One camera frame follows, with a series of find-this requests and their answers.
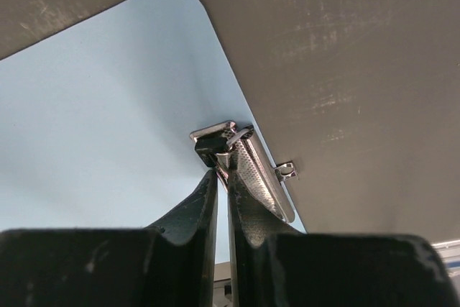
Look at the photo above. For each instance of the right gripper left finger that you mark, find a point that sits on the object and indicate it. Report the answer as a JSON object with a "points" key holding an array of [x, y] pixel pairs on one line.
{"points": [[168, 263]]}

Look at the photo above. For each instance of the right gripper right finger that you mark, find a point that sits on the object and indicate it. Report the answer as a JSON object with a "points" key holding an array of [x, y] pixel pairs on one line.
{"points": [[273, 264]]}

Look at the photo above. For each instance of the light blue clipboard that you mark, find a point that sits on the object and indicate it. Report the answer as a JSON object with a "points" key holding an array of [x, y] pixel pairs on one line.
{"points": [[96, 120]]}

